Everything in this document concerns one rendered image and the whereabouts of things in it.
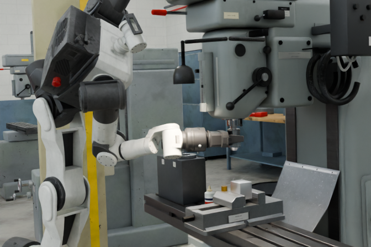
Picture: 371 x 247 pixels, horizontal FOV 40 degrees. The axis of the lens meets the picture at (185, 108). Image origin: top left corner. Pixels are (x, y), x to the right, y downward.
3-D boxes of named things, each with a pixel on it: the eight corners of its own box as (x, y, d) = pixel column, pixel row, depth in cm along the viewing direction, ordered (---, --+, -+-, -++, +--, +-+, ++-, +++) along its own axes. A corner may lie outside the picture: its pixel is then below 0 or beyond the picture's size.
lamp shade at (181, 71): (169, 84, 169) (168, 65, 168) (179, 84, 175) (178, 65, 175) (189, 83, 165) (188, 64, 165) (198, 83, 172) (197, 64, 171)
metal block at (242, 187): (240, 200, 182) (239, 183, 182) (231, 197, 187) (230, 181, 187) (252, 198, 184) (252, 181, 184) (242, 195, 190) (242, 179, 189)
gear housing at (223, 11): (219, 25, 169) (218, -5, 169) (184, 32, 191) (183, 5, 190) (297, 27, 185) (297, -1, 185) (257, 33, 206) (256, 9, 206)
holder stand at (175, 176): (183, 205, 214) (181, 157, 212) (158, 196, 232) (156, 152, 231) (207, 200, 220) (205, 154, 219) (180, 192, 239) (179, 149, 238)
